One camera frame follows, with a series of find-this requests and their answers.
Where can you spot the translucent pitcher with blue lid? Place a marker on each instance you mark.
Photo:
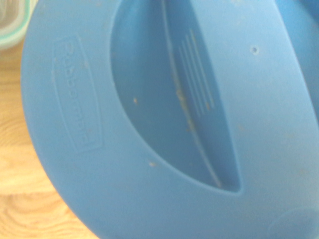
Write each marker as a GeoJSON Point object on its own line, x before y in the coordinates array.
{"type": "Point", "coordinates": [162, 124]}

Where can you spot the glass food container teal lid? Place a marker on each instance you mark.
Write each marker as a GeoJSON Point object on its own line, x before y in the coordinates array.
{"type": "Point", "coordinates": [12, 22]}

